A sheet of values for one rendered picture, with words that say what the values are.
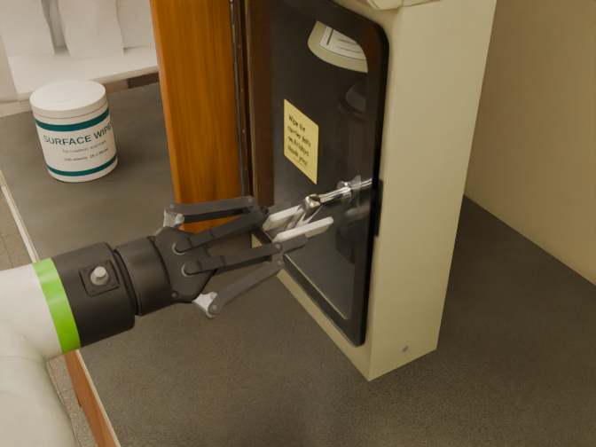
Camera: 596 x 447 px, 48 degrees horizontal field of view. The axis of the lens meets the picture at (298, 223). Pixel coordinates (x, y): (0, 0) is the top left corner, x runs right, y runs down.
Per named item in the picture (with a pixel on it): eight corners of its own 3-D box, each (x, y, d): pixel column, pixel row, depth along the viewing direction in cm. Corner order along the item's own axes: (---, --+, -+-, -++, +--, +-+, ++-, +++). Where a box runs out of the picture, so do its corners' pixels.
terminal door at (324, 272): (251, 225, 102) (237, -47, 79) (364, 352, 81) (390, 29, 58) (246, 227, 102) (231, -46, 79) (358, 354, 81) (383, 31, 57)
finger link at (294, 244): (264, 247, 71) (275, 271, 71) (304, 232, 74) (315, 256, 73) (261, 251, 73) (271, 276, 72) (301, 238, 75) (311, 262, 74)
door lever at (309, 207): (326, 231, 78) (317, 212, 79) (356, 197, 70) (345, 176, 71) (287, 245, 76) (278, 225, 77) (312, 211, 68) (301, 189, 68)
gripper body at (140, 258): (141, 311, 62) (231, 279, 66) (109, 231, 64) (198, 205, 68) (135, 331, 68) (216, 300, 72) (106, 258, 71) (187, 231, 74)
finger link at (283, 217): (264, 231, 75) (262, 225, 75) (317, 213, 78) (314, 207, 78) (270, 221, 72) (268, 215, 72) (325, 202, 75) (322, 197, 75)
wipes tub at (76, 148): (106, 143, 134) (93, 73, 125) (128, 171, 125) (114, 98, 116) (40, 159, 129) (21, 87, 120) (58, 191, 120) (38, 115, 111)
